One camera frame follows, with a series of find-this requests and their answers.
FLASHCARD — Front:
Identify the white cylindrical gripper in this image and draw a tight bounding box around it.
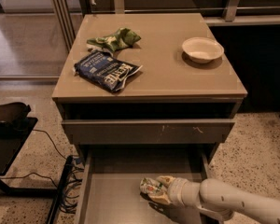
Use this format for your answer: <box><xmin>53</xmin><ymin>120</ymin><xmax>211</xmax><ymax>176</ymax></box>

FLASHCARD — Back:
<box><xmin>148</xmin><ymin>175</ymin><xmax>200</xmax><ymax>207</ymax></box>

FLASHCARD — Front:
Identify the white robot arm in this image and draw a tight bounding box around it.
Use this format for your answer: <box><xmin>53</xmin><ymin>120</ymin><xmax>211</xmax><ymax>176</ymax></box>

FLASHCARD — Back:
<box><xmin>140</xmin><ymin>175</ymin><xmax>280</xmax><ymax>224</ymax></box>

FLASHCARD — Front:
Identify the open grey middle drawer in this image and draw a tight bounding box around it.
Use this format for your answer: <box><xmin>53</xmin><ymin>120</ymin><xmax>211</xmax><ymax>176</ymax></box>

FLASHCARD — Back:
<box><xmin>75</xmin><ymin>148</ymin><xmax>222</xmax><ymax>224</ymax></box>

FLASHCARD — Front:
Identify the grey top drawer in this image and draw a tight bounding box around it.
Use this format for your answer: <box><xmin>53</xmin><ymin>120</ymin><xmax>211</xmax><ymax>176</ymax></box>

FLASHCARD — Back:
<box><xmin>62</xmin><ymin>119</ymin><xmax>234</xmax><ymax>145</ymax></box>

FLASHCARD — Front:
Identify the grey drawer cabinet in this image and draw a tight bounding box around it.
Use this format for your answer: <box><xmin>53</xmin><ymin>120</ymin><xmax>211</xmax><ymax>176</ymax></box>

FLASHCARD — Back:
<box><xmin>52</xmin><ymin>13</ymin><xmax>247</xmax><ymax>158</ymax></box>

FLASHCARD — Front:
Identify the black power strip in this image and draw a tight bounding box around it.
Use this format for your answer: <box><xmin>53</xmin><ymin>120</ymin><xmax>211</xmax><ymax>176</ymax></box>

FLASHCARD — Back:
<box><xmin>45</xmin><ymin>156</ymin><xmax>73</xmax><ymax>224</ymax></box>

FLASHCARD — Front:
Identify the blue Kettle chips bag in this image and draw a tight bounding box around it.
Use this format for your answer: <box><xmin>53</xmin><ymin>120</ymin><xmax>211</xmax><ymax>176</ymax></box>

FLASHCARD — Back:
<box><xmin>74</xmin><ymin>50</ymin><xmax>141</xmax><ymax>92</ymax></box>

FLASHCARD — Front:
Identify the white bowl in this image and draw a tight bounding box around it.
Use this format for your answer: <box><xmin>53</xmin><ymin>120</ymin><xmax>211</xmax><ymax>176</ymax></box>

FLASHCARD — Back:
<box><xmin>182</xmin><ymin>37</ymin><xmax>224</xmax><ymax>63</ymax></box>

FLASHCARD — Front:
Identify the green chips bag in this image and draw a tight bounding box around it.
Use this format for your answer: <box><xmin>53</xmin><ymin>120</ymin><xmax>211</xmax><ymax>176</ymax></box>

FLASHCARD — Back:
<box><xmin>87</xmin><ymin>28</ymin><xmax>141</xmax><ymax>54</ymax></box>

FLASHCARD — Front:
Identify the black side table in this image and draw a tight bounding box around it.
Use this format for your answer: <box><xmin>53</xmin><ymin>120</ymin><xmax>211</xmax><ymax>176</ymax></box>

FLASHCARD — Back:
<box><xmin>0</xmin><ymin>118</ymin><xmax>57</xmax><ymax>198</ymax></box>

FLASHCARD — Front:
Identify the black object on side table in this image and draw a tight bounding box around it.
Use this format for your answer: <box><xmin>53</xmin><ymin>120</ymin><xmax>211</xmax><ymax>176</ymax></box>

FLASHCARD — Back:
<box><xmin>0</xmin><ymin>102</ymin><xmax>31</xmax><ymax>126</ymax></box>

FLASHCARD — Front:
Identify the black cable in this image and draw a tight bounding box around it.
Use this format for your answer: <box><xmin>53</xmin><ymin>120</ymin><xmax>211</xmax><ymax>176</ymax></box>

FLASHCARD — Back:
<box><xmin>32</xmin><ymin>128</ymin><xmax>68</xmax><ymax>161</ymax></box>

